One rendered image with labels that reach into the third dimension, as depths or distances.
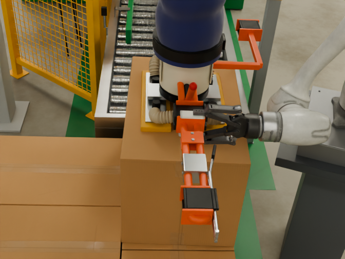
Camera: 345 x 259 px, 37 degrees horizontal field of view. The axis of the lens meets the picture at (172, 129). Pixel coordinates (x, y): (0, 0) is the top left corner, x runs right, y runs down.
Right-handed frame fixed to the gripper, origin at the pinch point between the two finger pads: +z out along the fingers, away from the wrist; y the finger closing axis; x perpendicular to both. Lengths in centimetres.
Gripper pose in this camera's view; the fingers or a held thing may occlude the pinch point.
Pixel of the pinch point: (189, 124)
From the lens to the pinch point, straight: 149.3
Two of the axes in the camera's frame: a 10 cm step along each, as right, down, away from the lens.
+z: -10.0, -0.3, -0.6
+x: -0.3, -6.3, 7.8
